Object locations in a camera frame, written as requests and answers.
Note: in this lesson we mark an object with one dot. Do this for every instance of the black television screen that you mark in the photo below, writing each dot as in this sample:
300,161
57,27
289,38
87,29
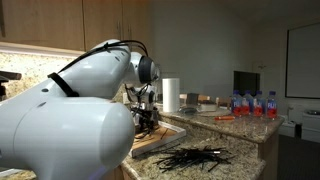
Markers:
244,81

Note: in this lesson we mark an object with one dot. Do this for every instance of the white paper towel roll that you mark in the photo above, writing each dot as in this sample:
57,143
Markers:
171,93

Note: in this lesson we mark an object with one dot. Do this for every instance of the orange marker pen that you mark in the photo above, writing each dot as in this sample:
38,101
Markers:
224,118

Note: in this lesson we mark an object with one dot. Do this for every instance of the black zip ties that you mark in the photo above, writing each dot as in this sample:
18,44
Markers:
150,133
183,158

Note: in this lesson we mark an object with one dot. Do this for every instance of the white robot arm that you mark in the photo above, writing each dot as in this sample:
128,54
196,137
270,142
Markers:
68,127

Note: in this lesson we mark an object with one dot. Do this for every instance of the fiji water bottle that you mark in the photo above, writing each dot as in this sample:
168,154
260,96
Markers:
271,105
247,103
258,104
236,103

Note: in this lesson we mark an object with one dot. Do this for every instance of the white whiteboard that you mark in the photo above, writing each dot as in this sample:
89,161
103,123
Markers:
303,62

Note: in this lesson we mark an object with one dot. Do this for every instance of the wooden upper cabinets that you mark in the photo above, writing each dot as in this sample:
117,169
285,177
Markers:
74,24

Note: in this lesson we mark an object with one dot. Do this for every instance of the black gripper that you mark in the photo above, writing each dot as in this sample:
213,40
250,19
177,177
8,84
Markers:
147,119

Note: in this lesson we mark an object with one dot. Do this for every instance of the shallow cardboard box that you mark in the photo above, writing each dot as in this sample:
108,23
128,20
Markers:
141,147

